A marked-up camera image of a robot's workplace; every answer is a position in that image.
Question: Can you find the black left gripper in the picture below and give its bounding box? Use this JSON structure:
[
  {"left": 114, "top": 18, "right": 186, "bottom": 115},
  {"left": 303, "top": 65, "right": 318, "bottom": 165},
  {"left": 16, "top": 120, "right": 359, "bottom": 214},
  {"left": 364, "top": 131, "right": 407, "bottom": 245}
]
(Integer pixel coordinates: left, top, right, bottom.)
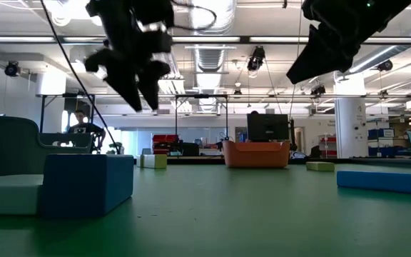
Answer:
[{"left": 83, "top": 0, "right": 176, "bottom": 113}]

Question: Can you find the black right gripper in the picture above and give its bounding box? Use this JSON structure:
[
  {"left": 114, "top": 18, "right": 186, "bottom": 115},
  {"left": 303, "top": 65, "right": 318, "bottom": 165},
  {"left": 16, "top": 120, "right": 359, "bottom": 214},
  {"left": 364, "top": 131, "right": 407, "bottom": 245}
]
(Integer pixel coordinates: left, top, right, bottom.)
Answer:
[{"left": 285, "top": 0, "right": 411, "bottom": 86}]

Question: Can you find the white foam block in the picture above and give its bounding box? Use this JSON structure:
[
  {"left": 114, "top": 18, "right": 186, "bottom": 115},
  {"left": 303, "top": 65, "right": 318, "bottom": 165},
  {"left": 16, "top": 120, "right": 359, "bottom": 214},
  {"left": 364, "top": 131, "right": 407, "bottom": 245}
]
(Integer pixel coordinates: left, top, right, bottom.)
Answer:
[
  {"left": 136, "top": 153, "right": 156, "bottom": 170},
  {"left": 0, "top": 173, "right": 45, "bottom": 216}
]

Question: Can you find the red storage bins stack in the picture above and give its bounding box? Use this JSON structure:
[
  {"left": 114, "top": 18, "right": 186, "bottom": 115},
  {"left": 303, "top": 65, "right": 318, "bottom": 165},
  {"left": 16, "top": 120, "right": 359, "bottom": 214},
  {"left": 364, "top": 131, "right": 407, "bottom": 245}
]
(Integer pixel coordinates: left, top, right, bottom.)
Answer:
[{"left": 151, "top": 133, "right": 181, "bottom": 156}]

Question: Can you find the white round pillar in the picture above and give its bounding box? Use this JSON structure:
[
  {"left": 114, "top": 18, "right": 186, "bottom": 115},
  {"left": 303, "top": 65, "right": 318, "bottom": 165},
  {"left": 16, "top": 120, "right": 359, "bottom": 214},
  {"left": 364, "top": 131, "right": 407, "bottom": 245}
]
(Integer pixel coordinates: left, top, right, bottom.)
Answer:
[{"left": 334, "top": 71, "right": 368, "bottom": 158}]

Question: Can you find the person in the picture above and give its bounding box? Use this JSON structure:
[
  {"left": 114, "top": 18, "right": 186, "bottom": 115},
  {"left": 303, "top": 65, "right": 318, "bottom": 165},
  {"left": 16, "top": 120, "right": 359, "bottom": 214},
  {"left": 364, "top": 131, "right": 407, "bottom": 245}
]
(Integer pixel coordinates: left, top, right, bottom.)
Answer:
[{"left": 67, "top": 109, "right": 107, "bottom": 154}]

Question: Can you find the black overhead light bar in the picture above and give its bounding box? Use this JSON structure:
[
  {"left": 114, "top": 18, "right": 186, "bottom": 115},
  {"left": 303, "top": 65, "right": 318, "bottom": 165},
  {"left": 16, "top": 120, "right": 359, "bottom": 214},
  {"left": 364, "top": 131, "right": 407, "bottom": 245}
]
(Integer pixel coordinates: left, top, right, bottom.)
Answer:
[{"left": 0, "top": 34, "right": 411, "bottom": 46}]

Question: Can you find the black computer monitor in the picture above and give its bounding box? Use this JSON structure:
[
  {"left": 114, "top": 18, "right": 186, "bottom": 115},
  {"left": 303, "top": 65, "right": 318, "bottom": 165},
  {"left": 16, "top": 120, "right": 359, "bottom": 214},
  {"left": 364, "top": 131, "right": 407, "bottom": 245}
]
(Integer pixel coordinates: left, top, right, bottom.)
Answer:
[{"left": 246, "top": 114, "right": 290, "bottom": 142}]

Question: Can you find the blue storage bins shelf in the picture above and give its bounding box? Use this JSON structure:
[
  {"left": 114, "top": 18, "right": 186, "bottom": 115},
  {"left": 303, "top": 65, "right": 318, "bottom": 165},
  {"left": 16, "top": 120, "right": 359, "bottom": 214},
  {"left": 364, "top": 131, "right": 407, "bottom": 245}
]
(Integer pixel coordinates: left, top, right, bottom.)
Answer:
[{"left": 367, "top": 127, "right": 396, "bottom": 158}]

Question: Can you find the orange plastic bin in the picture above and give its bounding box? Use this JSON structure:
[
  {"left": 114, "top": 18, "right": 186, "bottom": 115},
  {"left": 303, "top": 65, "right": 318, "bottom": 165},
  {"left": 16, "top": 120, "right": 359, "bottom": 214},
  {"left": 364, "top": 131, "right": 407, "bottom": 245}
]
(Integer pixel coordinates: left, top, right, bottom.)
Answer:
[{"left": 222, "top": 139, "right": 292, "bottom": 169}]

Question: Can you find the blue foam block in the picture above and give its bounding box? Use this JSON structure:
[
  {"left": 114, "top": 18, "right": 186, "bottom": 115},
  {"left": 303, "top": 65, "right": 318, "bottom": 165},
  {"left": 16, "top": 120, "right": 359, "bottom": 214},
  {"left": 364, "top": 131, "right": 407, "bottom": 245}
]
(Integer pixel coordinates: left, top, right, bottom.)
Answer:
[
  {"left": 336, "top": 170, "right": 411, "bottom": 196},
  {"left": 40, "top": 153, "right": 136, "bottom": 219}
]

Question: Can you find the grey plastic bin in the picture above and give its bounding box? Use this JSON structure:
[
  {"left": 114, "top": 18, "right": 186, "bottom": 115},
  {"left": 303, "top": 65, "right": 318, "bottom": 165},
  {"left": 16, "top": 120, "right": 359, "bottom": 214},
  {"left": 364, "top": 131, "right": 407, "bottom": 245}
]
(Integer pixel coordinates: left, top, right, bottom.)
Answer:
[{"left": 0, "top": 115, "right": 94, "bottom": 180}]

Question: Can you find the thin hanging cable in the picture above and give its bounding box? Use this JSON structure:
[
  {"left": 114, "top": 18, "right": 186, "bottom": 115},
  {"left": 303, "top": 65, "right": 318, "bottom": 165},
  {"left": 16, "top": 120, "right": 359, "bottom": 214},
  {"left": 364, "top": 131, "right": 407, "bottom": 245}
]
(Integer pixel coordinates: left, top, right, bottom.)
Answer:
[{"left": 288, "top": 0, "right": 303, "bottom": 121}]

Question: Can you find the black taut cable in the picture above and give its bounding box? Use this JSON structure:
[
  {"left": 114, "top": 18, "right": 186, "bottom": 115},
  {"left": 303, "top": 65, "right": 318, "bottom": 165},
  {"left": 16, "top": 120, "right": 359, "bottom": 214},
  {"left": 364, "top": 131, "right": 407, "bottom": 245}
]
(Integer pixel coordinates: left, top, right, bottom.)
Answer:
[{"left": 39, "top": 0, "right": 121, "bottom": 156}]

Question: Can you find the black hanging camera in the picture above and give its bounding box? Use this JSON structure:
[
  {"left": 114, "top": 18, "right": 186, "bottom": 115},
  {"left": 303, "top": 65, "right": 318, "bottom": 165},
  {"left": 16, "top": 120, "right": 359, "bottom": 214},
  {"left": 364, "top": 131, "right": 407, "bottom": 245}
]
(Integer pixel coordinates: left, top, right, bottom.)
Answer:
[{"left": 246, "top": 45, "right": 267, "bottom": 72}]

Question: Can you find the black metal frame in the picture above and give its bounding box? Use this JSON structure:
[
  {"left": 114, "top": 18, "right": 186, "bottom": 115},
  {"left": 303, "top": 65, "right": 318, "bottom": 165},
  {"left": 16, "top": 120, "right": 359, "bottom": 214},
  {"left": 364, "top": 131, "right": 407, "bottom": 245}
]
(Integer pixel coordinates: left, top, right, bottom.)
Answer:
[
  {"left": 174, "top": 94, "right": 229, "bottom": 158},
  {"left": 40, "top": 92, "right": 96, "bottom": 135}
]

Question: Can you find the silver ceiling duct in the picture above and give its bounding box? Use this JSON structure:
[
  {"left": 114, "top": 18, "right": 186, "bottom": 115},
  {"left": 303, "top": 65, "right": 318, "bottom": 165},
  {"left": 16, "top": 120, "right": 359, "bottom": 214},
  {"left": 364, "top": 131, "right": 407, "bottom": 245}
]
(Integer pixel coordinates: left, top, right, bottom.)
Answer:
[{"left": 186, "top": 0, "right": 238, "bottom": 112}]

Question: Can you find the black looped cable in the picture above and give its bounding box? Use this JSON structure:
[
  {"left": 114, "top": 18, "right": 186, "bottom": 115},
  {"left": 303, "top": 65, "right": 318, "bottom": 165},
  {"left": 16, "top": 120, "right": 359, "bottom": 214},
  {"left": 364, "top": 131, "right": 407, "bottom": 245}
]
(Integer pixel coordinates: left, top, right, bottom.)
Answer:
[{"left": 171, "top": 0, "right": 218, "bottom": 32}]

